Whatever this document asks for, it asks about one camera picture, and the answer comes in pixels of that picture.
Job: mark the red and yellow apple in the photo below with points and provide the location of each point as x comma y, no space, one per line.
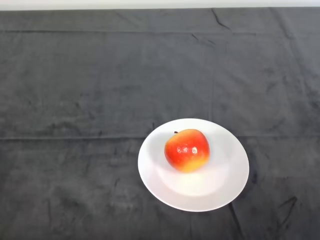
186,151

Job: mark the round white plate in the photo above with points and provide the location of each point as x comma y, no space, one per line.
200,190

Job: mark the black table cloth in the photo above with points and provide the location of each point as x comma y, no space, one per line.
125,75

